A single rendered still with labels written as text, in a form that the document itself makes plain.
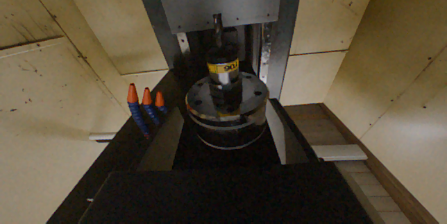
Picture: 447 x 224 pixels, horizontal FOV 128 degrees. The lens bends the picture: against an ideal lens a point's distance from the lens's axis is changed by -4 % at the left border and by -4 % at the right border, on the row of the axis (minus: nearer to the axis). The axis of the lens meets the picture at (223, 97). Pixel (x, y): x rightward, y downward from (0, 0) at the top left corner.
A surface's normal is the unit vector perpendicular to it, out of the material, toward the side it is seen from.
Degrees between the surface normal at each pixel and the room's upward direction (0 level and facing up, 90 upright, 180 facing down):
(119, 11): 90
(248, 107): 180
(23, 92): 90
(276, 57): 90
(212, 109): 180
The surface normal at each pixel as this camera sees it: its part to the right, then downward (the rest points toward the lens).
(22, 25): 0.99, -0.09
